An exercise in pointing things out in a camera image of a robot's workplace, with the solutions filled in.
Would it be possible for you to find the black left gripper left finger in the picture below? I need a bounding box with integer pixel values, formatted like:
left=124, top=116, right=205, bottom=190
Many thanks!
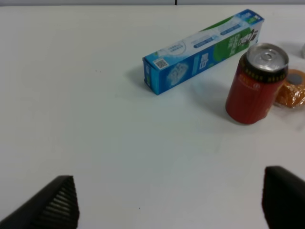
left=0, top=175, right=80, bottom=229

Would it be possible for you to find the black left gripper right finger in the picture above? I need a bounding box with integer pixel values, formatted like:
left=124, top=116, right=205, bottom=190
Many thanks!
left=262, top=166, right=305, bottom=229

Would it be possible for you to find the red drink can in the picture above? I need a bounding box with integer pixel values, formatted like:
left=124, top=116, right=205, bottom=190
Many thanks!
left=225, top=43, right=289, bottom=125

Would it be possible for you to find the orange bun in plastic wrap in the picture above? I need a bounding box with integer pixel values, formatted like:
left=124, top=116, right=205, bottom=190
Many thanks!
left=274, top=69, right=305, bottom=108

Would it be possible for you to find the blue green toothpaste box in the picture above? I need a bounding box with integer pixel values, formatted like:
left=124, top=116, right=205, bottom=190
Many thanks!
left=142, top=9, right=264, bottom=95

